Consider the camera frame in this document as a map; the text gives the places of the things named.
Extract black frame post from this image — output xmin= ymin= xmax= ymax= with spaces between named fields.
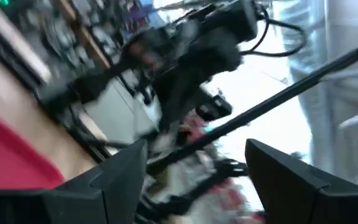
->
xmin=147 ymin=38 xmax=358 ymax=175

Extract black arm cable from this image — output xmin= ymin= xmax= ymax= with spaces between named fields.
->
xmin=240 ymin=5 xmax=308 ymax=59

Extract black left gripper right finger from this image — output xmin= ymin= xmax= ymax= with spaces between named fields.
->
xmin=244 ymin=138 xmax=358 ymax=224

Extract silver ventilation duct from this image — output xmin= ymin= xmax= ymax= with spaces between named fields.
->
xmin=277 ymin=0 xmax=358 ymax=190

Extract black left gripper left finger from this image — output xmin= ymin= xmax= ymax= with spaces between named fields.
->
xmin=0 ymin=139 xmax=149 ymax=224

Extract red plastic tray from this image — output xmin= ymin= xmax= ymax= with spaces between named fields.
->
xmin=0 ymin=105 xmax=65 ymax=190

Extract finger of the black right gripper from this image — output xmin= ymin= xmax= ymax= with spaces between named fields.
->
xmin=152 ymin=70 xmax=202 ymax=133
xmin=195 ymin=94 xmax=233 ymax=123

